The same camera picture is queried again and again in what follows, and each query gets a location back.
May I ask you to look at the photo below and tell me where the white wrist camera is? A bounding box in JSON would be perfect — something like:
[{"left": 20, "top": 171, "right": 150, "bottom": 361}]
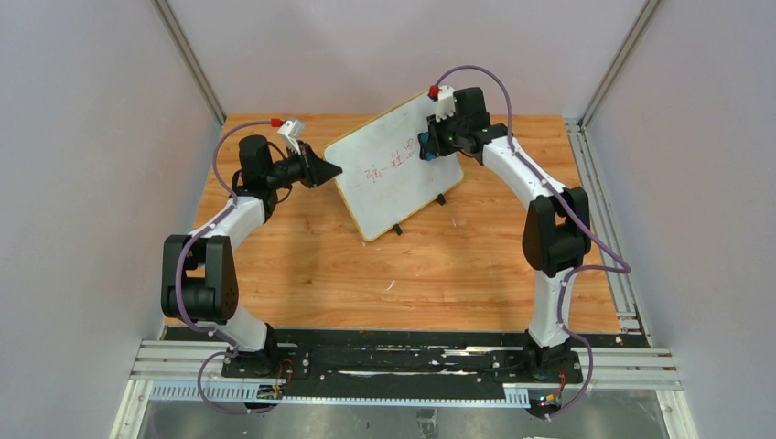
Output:
[
  {"left": 428, "top": 85, "right": 456, "bottom": 123},
  {"left": 277, "top": 118, "right": 305, "bottom": 155}
]

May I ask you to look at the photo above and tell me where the aluminium frame post left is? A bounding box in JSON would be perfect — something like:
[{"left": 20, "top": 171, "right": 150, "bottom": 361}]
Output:
[{"left": 150, "top": 0, "right": 227, "bottom": 125}]

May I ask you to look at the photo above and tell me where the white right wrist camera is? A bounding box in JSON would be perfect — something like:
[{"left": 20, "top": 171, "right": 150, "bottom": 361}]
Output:
[{"left": 428, "top": 85, "right": 456, "bottom": 123}]

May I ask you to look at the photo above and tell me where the aluminium front rail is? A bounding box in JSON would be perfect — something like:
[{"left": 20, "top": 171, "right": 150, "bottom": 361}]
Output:
[{"left": 111, "top": 327, "right": 698, "bottom": 438}]

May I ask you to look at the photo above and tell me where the blue whiteboard eraser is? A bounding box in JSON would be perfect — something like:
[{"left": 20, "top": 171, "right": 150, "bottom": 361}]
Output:
[{"left": 418, "top": 132, "right": 437, "bottom": 161}]

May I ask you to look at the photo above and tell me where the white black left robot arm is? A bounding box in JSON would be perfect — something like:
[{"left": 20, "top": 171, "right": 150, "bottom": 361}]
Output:
[{"left": 160, "top": 134, "right": 343, "bottom": 366}]

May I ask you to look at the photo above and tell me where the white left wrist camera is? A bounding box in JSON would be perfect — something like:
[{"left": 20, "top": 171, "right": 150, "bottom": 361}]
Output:
[{"left": 277, "top": 118, "right": 305, "bottom": 155}]

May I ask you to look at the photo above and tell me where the aluminium frame post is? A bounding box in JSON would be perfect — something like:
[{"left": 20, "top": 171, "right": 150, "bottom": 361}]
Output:
[
  {"left": 578, "top": 0, "right": 663, "bottom": 131},
  {"left": 150, "top": 0, "right": 227, "bottom": 125}
]

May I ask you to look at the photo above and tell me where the yellow-framed whiteboard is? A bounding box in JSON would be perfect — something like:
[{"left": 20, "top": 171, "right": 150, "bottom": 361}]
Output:
[{"left": 323, "top": 93, "right": 464, "bottom": 241}]

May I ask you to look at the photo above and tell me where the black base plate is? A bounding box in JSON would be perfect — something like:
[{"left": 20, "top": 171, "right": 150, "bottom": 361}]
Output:
[{"left": 136, "top": 327, "right": 665, "bottom": 411}]

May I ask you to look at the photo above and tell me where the aluminium frame post right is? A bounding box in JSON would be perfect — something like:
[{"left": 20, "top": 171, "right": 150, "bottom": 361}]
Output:
[{"left": 578, "top": 0, "right": 663, "bottom": 131}]

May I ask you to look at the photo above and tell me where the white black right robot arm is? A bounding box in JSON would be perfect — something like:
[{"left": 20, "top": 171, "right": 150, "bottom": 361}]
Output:
[{"left": 418, "top": 85, "right": 591, "bottom": 379}]

